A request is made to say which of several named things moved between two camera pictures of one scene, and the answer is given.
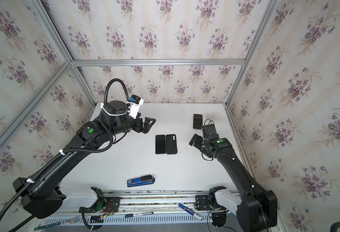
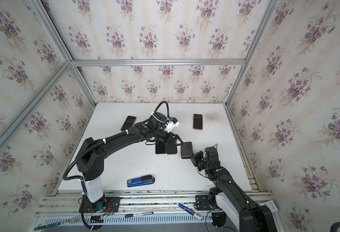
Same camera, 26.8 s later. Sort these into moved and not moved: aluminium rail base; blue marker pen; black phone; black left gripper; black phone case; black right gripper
Moved: black right gripper; black left gripper
Not moved: black phone case; blue marker pen; aluminium rail base; black phone
